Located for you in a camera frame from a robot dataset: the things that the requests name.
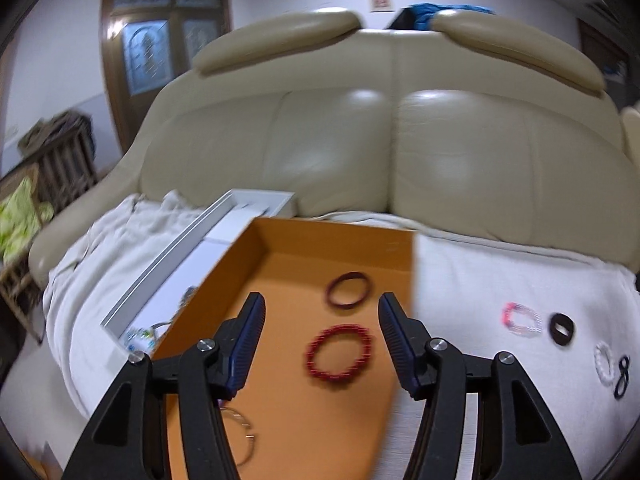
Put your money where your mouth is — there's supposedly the black round mesh hair accessory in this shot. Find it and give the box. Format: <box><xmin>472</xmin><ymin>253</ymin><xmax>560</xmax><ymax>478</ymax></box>
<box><xmin>548</xmin><ymin>313</ymin><xmax>576</xmax><ymax>347</ymax></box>

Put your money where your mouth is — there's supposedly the brown wooden glass door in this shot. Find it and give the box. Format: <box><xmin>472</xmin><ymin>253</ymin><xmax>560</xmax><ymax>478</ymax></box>
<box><xmin>101</xmin><ymin>0</ymin><xmax>235</xmax><ymax>158</ymax></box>

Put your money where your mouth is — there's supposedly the blue cloth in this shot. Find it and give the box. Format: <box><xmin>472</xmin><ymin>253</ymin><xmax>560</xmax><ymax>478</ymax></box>
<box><xmin>389</xmin><ymin>2</ymin><xmax>496</xmax><ymax>31</ymax></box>

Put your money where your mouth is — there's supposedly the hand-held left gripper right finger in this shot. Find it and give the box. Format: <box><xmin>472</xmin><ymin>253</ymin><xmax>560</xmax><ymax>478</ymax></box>
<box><xmin>377</xmin><ymin>291</ymin><xmax>583</xmax><ymax>480</ymax></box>

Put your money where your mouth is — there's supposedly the white box lid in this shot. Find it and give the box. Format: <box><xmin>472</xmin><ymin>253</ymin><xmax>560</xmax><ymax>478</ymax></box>
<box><xmin>101</xmin><ymin>188</ymin><xmax>297</xmax><ymax>356</ymax></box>

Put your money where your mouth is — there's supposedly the gold metal bangle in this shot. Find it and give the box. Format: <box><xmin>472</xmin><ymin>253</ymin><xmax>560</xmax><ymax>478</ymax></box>
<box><xmin>220</xmin><ymin>406</ymin><xmax>258</xmax><ymax>467</ymax></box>

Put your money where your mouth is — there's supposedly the orange cardboard box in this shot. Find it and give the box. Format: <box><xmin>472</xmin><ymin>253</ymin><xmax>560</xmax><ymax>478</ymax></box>
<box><xmin>150</xmin><ymin>217</ymin><xmax>418</xmax><ymax>480</ymax></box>

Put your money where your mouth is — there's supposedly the red bead bracelet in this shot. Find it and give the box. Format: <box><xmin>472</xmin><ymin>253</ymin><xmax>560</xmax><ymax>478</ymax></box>
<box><xmin>306</xmin><ymin>325</ymin><xmax>375</xmax><ymax>386</ymax></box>

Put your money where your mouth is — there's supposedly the clothes pile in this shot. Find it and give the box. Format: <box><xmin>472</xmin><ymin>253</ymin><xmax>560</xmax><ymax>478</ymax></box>
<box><xmin>19</xmin><ymin>112</ymin><xmax>91</xmax><ymax>148</ymax></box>

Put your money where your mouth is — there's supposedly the multicolour bead bracelet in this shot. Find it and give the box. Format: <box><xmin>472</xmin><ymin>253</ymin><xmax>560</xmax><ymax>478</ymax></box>
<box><xmin>122</xmin><ymin>327</ymin><xmax>158</xmax><ymax>356</ymax></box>

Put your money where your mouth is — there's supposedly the dark red bangle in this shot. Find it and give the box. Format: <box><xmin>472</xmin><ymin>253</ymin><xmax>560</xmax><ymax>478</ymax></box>
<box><xmin>325</xmin><ymin>271</ymin><xmax>373</xmax><ymax>311</ymax></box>

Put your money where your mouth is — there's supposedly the white bead bracelet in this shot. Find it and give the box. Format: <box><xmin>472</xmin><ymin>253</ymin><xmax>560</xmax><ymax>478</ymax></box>
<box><xmin>593</xmin><ymin>342</ymin><xmax>618</xmax><ymax>386</ymax></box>

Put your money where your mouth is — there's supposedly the white blanket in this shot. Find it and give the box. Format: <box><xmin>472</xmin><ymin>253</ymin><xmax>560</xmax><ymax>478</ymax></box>
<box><xmin>42</xmin><ymin>190</ymin><xmax>640</xmax><ymax>480</ymax></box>

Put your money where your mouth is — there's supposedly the green floral cushion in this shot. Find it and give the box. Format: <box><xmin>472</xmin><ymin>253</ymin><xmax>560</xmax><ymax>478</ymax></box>
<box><xmin>0</xmin><ymin>176</ymin><xmax>55</xmax><ymax>263</ymax></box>

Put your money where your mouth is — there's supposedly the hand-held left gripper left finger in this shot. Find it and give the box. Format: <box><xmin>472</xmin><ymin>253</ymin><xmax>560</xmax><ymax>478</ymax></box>
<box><xmin>62</xmin><ymin>291</ymin><xmax>267</xmax><ymax>480</ymax></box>

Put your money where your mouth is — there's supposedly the wicker chair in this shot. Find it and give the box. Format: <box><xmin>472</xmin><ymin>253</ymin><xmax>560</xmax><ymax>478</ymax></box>
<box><xmin>0</xmin><ymin>165</ymin><xmax>56</xmax><ymax>346</ymax></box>

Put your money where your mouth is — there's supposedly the pink bead bracelet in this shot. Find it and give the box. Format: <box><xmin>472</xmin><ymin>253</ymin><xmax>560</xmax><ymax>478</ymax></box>
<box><xmin>501</xmin><ymin>302</ymin><xmax>544</xmax><ymax>337</ymax></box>

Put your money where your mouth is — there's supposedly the black hair tie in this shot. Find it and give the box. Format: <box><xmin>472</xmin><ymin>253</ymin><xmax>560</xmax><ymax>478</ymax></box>
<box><xmin>614</xmin><ymin>356</ymin><xmax>632</xmax><ymax>401</ymax></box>

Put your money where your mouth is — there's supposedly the dark wooden cabinet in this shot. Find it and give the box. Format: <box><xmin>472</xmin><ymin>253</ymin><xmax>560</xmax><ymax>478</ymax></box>
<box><xmin>577</xmin><ymin>17</ymin><xmax>631</xmax><ymax>86</ymax></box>

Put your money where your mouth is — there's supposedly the beige leather sofa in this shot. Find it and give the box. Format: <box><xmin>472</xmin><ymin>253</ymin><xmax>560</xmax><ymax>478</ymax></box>
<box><xmin>27</xmin><ymin>10</ymin><xmax>640</xmax><ymax>311</ymax></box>

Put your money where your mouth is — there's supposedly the wooden slatted crib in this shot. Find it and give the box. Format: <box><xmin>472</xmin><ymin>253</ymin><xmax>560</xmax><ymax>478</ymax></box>
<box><xmin>20</xmin><ymin>112</ymin><xmax>101</xmax><ymax>211</ymax></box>

